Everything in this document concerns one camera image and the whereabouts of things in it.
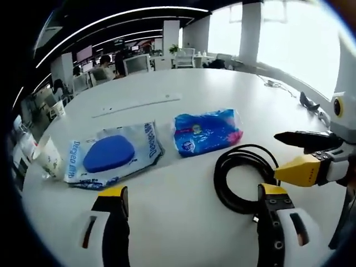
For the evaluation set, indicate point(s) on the plain white paper cup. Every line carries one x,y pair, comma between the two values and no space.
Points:
58,109

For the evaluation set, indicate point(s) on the green potted plant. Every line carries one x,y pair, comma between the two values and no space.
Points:
173,49

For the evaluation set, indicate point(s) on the pink lit screen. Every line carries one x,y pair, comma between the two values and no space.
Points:
83,54

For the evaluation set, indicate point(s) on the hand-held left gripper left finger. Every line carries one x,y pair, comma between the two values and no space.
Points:
114,228

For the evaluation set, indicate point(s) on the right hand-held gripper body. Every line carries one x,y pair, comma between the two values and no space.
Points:
345,122

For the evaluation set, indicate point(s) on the small black object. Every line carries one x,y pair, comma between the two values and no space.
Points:
307,101

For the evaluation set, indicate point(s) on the green printed paper cup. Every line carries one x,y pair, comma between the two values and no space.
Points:
51,161

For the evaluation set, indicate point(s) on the white table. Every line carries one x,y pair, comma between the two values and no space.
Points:
172,194

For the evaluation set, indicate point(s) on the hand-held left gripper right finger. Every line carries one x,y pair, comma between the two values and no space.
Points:
274,231

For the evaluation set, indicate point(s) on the blue tissue pack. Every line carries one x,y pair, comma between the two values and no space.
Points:
205,133

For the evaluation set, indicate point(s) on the ceiling light strip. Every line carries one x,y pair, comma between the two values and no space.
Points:
116,17

